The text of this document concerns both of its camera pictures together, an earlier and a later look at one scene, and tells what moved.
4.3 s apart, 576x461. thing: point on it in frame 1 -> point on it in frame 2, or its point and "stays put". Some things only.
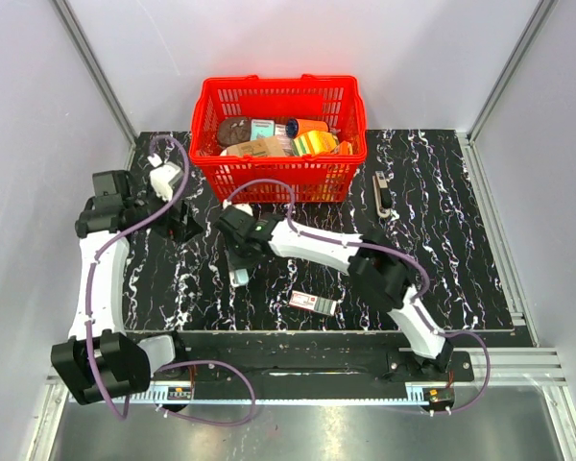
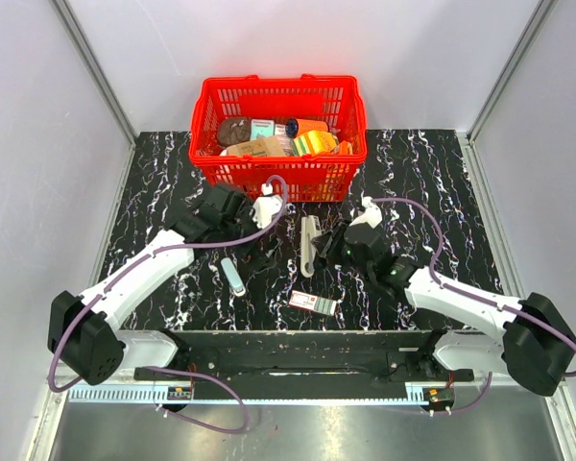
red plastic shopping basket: (279, 139) stays put
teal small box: (265, 127) stays put
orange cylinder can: (295, 127) stays put
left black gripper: (179, 230) -> (265, 258)
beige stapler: (381, 194) -> (310, 228)
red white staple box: (312, 303) stays put
